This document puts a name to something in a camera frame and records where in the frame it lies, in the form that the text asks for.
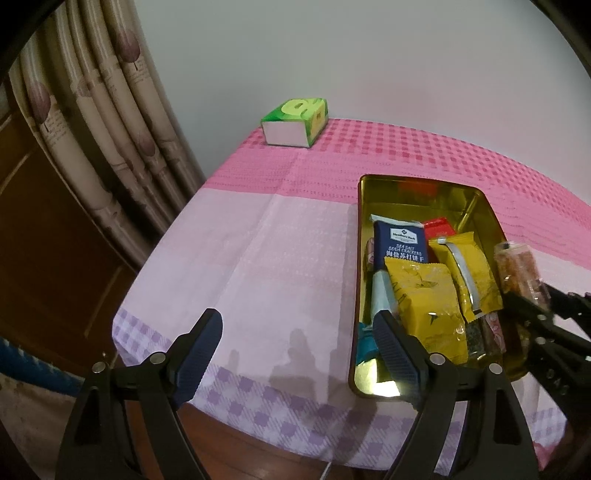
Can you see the dark green snack packet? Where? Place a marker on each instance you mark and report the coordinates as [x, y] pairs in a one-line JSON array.
[[475, 341]]

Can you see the yellow packet with silver strip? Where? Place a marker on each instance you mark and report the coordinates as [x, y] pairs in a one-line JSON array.
[[480, 281]]

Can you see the blue cloth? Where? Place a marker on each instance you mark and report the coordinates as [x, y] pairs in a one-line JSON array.
[[32, 369]]

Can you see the red snack packet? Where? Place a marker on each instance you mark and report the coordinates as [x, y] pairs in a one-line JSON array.
[[438, 227]]

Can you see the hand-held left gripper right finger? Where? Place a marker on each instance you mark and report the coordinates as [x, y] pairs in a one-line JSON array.
[[397, 360]]

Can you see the teal snack packet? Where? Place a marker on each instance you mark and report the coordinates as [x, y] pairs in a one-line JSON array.
[[367, 346]]

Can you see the clear packet of fried twists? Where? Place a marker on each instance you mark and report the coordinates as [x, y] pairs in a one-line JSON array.
[[517, 267]]

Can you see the green tissue box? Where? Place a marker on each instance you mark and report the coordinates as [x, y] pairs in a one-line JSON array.
[[295, 122]]

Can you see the plain yellow snack packet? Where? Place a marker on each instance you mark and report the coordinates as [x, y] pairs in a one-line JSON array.
[[425, 309]]

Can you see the brown wooden cabinet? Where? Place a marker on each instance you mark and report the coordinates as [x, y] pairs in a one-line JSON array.
[[46, 254]]

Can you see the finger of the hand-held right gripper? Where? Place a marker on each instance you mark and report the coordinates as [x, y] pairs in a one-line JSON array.
[[554, 341], [575, 304]]

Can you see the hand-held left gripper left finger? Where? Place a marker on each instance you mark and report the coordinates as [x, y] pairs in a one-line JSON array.
[[201, 355]]

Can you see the blue cracker packet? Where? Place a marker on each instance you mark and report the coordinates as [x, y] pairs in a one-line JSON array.
[[401, 244]]

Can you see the gold tin box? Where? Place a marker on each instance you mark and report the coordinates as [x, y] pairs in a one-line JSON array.
[[415, 194]]

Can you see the pink patterned candy packet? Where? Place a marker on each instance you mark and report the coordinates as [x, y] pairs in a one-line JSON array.
[[370, 256], [494, 330]]

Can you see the beige fabric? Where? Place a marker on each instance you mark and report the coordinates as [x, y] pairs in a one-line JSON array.
[[27, 424]]

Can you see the beige patterned curtain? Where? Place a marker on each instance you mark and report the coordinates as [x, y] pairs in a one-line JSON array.
[[92, 115]]

